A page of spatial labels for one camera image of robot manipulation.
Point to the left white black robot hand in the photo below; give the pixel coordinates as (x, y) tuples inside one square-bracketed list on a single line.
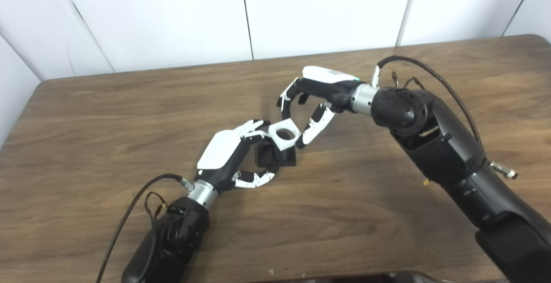
[(219, 151)]

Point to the black robot torso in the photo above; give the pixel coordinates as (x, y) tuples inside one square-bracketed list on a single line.
[(366, 278)]

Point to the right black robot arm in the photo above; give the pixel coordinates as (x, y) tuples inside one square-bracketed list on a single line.
[(443, 149)]

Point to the black peg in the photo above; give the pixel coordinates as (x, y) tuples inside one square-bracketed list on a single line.
[(264, 156)]

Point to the white square piece with hole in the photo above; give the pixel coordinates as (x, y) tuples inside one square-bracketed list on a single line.
[(284, 145)]

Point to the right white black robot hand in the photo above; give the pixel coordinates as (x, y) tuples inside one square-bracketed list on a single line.
[(331, 87)]

